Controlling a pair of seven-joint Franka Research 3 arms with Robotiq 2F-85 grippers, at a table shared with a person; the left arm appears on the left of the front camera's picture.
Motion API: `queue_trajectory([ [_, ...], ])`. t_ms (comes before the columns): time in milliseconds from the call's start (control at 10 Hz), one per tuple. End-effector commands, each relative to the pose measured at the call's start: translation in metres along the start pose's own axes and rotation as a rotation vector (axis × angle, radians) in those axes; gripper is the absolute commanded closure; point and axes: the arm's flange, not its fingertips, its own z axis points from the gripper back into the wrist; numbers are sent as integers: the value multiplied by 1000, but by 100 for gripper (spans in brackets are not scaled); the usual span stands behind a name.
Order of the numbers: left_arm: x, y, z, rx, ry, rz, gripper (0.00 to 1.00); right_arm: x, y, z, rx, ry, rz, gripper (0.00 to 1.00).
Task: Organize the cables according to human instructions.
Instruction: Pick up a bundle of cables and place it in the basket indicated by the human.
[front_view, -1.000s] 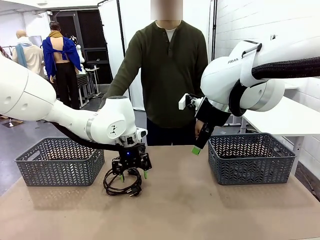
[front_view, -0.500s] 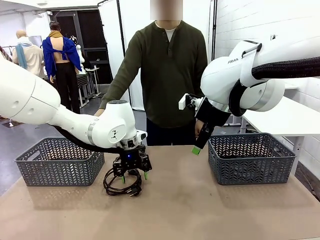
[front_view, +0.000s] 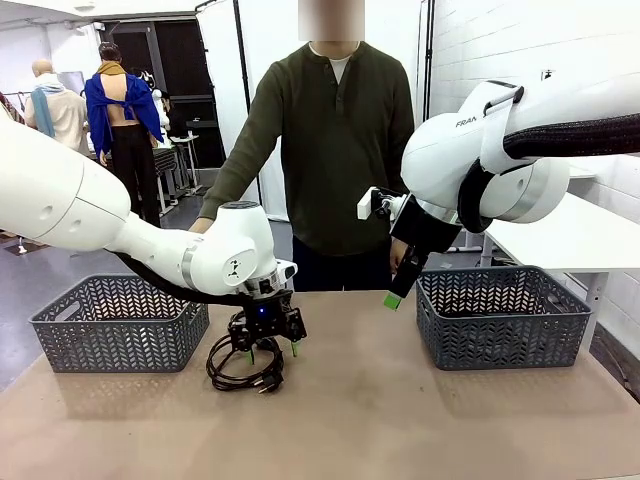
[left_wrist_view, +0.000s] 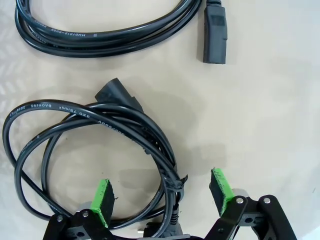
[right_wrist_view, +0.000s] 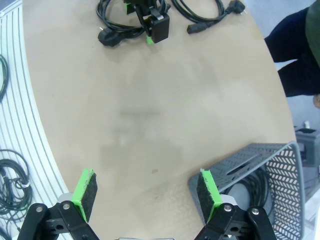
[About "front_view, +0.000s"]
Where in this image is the white standing desk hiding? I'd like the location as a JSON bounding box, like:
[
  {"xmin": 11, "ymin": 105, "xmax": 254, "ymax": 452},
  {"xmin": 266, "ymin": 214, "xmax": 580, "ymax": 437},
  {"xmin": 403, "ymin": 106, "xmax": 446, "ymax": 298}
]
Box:
[{"xmin": 167, "ymin": 132, "xmax": 202, "ymax": 200}]

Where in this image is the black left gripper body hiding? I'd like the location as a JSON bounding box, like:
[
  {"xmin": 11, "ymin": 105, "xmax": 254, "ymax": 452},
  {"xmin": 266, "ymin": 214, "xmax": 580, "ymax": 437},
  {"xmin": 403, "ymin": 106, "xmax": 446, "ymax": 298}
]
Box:
[{"xmin": 243, "ymin": 289, "xmax": 295, "ymax": 344}]

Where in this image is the black stand pole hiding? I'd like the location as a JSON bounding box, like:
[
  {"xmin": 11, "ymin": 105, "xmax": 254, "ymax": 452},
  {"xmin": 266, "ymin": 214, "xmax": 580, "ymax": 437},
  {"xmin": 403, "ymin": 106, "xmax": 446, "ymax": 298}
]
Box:
[{"xmin": 418, "ymin": 0, "xmax": 436, "ymax": 124}]

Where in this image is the large white table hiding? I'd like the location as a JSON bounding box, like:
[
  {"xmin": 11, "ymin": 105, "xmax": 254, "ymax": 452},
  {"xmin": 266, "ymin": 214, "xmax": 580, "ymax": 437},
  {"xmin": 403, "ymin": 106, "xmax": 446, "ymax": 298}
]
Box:
[{"xmin": 479, "ymin": 192, "xmax": 640, "ymax": 346}]

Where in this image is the person's right hand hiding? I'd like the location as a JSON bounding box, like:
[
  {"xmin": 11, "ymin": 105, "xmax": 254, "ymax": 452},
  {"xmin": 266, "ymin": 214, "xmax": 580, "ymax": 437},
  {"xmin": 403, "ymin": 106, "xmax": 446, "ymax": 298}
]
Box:
[{"xmin": 187, "ymin": 215, "xmax": 220, "ymax": 236}]

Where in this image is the white humanoid figure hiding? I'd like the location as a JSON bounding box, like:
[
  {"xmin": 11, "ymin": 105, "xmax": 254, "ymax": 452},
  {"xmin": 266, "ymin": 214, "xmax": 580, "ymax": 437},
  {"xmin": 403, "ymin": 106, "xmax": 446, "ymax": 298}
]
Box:
[{"xmin": 139, "ymin": 70, "xmax": 171, "ymax": 146}]

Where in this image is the mannequin with blue garment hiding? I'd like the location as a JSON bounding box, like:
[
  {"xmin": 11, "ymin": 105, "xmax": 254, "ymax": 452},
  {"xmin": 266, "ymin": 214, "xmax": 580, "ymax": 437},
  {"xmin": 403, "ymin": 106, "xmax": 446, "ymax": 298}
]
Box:
[{"xmin": 83, "ymin": 42, "xmax": 166, "ymax": 229}]

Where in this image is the seated person in dark clothes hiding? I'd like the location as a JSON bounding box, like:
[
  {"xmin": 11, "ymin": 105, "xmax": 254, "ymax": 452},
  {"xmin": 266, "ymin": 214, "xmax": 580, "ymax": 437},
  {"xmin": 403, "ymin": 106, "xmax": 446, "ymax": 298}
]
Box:
[{"xmin": 162, "ymin": 94, "xmax": 187, "ymax": 144}]

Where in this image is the black perforated table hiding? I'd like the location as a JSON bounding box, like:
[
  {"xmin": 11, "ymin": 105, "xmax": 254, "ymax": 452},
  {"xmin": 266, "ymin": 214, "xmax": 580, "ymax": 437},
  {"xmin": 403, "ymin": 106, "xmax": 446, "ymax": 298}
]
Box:
[{"xmin": 149, "ymin": 147, "xmax": 182, "ymax": 216}]

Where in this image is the person in green sweater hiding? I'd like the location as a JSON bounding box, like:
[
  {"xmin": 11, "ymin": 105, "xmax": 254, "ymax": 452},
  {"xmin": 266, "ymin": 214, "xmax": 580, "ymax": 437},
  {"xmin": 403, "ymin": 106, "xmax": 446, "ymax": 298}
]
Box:
[{"xmin": 188, "ymin": 0, "xmax": 416, "ymax": 292}]

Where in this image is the person's left hand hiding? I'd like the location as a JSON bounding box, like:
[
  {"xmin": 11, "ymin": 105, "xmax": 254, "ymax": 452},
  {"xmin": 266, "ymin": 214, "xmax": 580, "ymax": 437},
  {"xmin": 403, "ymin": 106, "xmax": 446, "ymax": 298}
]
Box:
[{"xmin": 388, "ymin": 237, "xmax": 409, "ymax": 275}]

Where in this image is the mannequin with beige shirt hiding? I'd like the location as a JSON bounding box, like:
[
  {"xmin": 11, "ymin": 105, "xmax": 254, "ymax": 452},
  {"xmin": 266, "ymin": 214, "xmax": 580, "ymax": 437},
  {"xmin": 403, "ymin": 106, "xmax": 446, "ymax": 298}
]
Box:
[{"xmin": 24, "ymin": 59, "xmax": 92, "ymax": 157}]

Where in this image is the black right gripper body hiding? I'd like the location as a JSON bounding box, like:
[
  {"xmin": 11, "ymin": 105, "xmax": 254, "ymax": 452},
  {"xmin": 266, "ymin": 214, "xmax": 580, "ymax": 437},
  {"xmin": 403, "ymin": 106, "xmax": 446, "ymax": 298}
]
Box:
[{"xmin": 388, "ymin": 193, "xmax": 462, "ymax": 259}]

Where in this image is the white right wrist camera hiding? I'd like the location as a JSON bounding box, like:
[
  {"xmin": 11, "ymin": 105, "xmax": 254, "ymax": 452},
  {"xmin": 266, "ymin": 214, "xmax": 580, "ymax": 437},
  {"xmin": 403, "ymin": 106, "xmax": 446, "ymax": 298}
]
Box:
[{"xmin": 356, "ymin": 186, "xmax": 401, "ymax": 221}]

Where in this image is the grey plastic lattice basket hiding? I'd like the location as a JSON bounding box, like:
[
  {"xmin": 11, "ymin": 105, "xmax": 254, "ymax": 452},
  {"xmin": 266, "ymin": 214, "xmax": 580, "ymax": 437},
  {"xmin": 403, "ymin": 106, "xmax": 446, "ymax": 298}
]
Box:
[
  {"xmin": 415, "ymin": 265, "xmax": 594, "ymax": 371},
  {"xmin": 29, "ymin": 273, "xmax": 210, "ymax": 374}
]

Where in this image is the white backdrop screen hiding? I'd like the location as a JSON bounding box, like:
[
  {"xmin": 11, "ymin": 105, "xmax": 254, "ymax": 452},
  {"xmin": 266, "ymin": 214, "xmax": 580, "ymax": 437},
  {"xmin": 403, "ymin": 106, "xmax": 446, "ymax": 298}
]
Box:
[{"xmin": 195, "ymin": 0, "xmax": 311, "ymax": 220}]

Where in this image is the person's right forearm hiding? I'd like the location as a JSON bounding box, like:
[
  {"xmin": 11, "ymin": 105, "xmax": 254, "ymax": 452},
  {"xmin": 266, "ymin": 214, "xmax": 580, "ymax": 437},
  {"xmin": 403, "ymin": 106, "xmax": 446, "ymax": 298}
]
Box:
[{"xmin": 197, "ymin": 144, "xmax": 267, "ymax": 234}]

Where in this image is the black power cable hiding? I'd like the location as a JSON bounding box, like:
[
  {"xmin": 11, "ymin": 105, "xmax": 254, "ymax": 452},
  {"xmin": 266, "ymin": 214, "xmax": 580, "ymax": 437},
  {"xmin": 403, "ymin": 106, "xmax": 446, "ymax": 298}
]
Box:
[{"xmin": 206, "ymin": 334, "xmax": 286, "ymax": 396}]

